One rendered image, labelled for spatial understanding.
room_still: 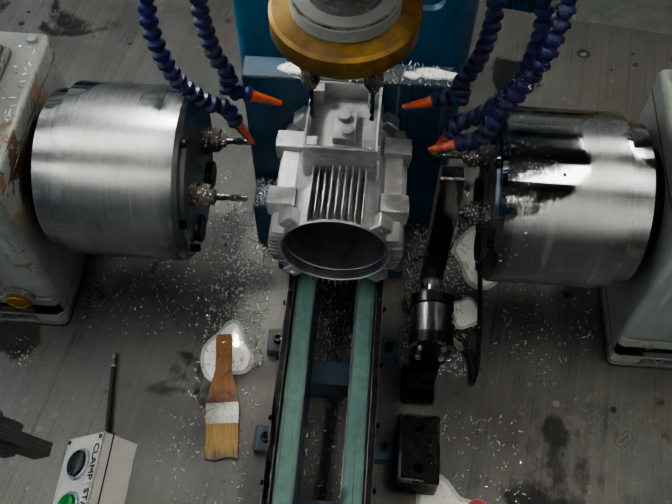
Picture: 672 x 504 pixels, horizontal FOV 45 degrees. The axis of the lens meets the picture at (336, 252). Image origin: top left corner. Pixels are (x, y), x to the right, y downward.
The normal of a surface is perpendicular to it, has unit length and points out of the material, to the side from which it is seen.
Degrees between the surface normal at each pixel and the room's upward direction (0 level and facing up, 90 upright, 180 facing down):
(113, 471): 52
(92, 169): 36
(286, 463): 0
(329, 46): 0
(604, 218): 47
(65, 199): 58
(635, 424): 0
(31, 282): 90
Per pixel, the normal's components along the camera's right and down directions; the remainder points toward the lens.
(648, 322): -0.08, 0.84
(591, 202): -0.05, 0.13
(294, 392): 0.00, -0.52
